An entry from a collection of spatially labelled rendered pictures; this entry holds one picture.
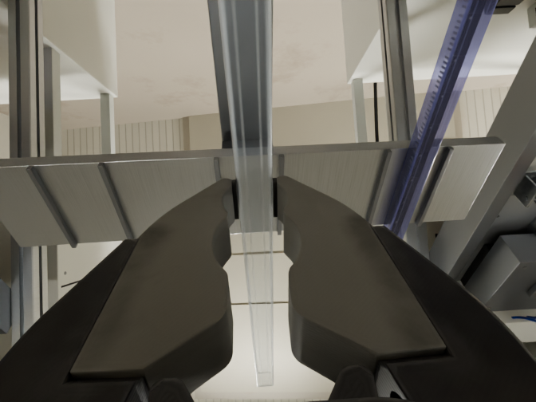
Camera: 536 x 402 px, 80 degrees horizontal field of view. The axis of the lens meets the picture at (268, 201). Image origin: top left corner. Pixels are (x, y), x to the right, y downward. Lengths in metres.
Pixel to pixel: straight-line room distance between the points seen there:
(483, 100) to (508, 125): 3.08
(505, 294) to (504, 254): 0.07
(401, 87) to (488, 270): 0.34
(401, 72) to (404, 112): 0.08
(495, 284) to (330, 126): 2.62
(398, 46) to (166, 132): 2.88
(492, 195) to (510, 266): 0.11
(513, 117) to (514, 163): 0.05
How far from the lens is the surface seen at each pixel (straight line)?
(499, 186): 0.49
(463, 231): 0.55
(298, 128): 3.07
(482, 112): 3.52
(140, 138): 3.50
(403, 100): 0.68
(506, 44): 1.14
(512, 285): 0.59
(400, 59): 0.71
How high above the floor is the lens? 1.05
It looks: 3 degrees down
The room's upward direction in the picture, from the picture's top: 177 degrees clockwise
